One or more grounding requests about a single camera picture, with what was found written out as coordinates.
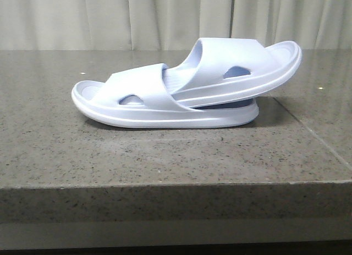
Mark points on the light blue slipper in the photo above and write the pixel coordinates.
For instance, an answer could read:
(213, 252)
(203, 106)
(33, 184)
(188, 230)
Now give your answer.
(137, 98)
(222, 70)

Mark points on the beige pleated curtain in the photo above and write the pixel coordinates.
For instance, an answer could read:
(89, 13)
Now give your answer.
(170, 24)

